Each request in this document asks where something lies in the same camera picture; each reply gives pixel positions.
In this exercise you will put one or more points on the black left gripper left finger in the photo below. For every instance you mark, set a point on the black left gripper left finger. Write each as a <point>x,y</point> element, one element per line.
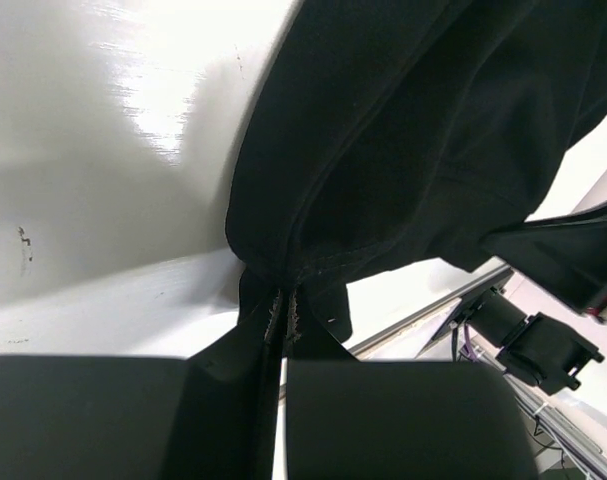
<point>210,416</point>

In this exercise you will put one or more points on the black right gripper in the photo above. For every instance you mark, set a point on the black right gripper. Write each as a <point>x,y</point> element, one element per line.
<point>567,257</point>

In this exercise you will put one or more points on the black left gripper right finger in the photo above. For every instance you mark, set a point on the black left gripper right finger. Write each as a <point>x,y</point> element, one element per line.
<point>351,419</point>

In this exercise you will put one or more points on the black skirt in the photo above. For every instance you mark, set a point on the black skirt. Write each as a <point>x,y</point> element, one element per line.
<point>390,132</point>

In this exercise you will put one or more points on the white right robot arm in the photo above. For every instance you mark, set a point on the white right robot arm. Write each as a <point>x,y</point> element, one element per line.
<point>591,397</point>

